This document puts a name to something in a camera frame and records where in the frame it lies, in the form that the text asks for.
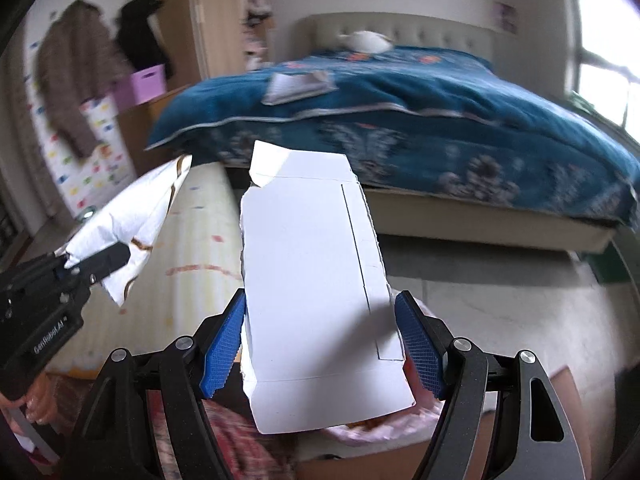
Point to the white paper wrapper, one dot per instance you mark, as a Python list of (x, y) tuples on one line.
[(130, 210)]

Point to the wooden wardrobe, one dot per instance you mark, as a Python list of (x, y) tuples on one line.
[(210, 15)]

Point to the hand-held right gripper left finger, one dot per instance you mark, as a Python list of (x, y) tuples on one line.
[(222, 355)]

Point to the person's plaid pants leg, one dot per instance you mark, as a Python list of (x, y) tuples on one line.
[(235, 435)]

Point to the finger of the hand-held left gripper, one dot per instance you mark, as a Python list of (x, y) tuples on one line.
[(47, 265), (105, 260)]

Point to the blue floral blanket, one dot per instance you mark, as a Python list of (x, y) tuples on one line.
[(450, 105)]

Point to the beige upholstered bed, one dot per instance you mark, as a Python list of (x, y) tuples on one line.
[(430, 35)]

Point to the pink hanging garment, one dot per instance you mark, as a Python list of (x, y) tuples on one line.
[(252, 15)]

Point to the purple plastic basket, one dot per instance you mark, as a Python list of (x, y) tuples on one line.
[(142, 85)]

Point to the white cardboard box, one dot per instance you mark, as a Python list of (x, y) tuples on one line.
[(310, 270)]

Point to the folded grey cloth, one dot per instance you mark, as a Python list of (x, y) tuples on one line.
[(297, 87)]

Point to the brown padded coat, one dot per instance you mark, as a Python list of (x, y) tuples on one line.
[(75, 70)]

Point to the small wall picture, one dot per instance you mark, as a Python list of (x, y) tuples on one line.
[(506, 16)]

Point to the wooden drawer nightstand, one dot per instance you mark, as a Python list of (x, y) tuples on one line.
[(140, 130)]

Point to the green round tin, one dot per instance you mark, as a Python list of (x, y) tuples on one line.
[(89, 214)]

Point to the window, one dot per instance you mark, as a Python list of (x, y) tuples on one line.
[(605, 40)]

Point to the black coat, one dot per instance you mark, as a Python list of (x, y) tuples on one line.
[(142, 30)]

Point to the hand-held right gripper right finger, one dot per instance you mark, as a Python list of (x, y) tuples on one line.
[(422, 345)]

